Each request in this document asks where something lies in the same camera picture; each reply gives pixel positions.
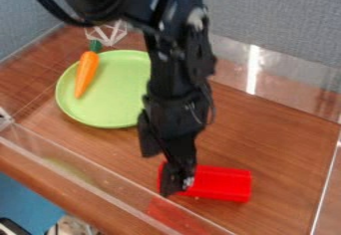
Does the clear acrylic enclosure wall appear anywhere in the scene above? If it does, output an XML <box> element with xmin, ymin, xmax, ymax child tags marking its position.
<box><xmin>0</xmin><ymin>19</ymin><xmax>341</xmax><ymax>235</ymax></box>

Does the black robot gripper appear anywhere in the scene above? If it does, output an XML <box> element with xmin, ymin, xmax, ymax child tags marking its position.
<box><xmin>138</xmin><ymin>83</ymin><xmax>215</xmax><ymax>197</ymax></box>

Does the green round plate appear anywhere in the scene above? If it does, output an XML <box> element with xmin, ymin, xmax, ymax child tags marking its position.
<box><xmin>55</xmin><ymin>50</ymin><xmax>152</xmax><ymax>128</ymax></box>

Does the red rectangular block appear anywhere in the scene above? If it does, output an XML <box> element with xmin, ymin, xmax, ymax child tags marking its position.
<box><xmin>158</xmin><ymin>162</ymin><xmax>252</xmax><ymax>202</ymax></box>

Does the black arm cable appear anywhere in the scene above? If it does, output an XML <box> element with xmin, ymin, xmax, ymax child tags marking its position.
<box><xmin>18</xmin><ymin>0</ymin><xmax>96</xmax><ymax>28</ymax></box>

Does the orange toy carrot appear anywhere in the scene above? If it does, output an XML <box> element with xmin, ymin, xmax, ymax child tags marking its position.
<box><xmin>75</xmin><ymin>40</ymin><xmax>104</xmax><ymax>98</ymax></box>

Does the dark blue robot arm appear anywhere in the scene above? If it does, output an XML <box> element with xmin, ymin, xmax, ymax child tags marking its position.
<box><xmin>66</xmin><ymin>0</ymin><xmax>216</xmax><ymax>196</ymax></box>

